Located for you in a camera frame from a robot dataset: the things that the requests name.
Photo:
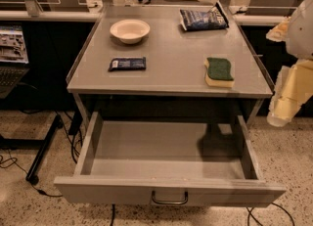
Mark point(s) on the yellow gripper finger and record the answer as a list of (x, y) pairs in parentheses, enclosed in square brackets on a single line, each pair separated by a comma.
[(279, 32), (293, 88)]

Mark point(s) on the blue rxbar blueberry bar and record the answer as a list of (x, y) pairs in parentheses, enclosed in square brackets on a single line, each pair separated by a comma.
[(128, 63)]

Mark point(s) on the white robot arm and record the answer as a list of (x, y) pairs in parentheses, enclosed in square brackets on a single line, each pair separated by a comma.
[(299, 41)]

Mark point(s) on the grey open top drawer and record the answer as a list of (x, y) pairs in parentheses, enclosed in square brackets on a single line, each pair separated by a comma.
[(122, 162)]

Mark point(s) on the blue chip bag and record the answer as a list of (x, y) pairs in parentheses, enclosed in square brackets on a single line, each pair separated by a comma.
[(215, 18)]

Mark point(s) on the green yellow sponge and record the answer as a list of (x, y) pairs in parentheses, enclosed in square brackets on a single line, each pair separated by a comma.
[(218, 73)]

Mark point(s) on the grey cabinet table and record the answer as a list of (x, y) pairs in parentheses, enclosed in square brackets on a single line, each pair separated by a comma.
[(174, 59)]

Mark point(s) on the white bowl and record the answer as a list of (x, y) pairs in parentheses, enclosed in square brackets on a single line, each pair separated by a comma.
[(130, 31)]

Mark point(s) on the black desk leg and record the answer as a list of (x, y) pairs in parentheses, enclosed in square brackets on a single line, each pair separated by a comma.
[(44, 145)]

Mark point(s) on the laptop computer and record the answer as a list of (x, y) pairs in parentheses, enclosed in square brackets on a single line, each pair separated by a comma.
[(14, 63)]

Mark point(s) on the metal drawer handle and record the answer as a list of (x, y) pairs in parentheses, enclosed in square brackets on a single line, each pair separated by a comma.
[(169, 199)]

